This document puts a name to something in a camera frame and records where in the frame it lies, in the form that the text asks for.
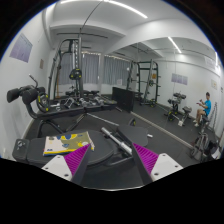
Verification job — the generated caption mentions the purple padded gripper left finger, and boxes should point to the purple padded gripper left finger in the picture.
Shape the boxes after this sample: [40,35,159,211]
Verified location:
[42,144,91,185]

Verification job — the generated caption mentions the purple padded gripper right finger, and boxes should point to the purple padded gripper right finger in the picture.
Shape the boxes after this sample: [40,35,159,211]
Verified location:
[132,143,182,185]

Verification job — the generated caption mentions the folded patterned towel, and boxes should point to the folded patterned towel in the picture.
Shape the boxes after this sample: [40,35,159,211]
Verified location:
[43,131,95,156]

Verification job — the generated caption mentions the silver barbell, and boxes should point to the silver barbell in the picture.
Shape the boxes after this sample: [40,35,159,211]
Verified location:
[101,127,132,155]

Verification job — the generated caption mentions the black weight bench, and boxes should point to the black weight bench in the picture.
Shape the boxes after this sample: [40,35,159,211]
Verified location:
[12,125,148,168]

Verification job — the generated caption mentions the black leg extension bench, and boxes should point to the black leg extension bench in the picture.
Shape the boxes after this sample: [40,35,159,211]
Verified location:
[6,76,117,138]

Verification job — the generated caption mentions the black box platform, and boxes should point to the black box platform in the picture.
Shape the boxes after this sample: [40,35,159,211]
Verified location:
[112,87,134,112]

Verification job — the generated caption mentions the grey window curtains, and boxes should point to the grey window curtains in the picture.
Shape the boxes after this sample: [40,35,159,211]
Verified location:
[58,53,131,85]

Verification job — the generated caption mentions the ceiling light strip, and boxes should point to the ceiling light strip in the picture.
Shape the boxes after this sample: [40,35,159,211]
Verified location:
[60,0,148,19]

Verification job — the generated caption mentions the large wall mirror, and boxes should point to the large wall mirror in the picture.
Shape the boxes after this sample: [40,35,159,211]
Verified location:
[130,35,224,161]

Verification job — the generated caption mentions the black cable machine rack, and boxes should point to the black cable machine rack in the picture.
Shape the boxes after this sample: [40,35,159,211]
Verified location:
[48,33,84,98]

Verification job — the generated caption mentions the wall poster purple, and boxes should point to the wall poster purple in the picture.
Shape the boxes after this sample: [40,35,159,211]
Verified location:
[10,33,33,62]

